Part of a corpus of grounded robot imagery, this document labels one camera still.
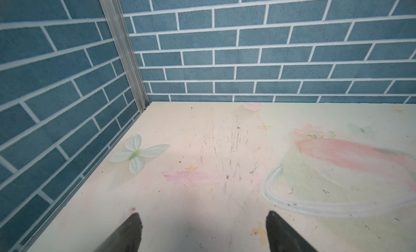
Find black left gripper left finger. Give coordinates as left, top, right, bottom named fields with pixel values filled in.
left=95, top=213, right=143, bottom=252

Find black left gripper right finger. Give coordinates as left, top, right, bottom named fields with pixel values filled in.
left=265, top=211, right=317, bottom=252

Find aluminium left corner post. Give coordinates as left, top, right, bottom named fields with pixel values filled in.
left=99, top=0, right=150, bottom=112

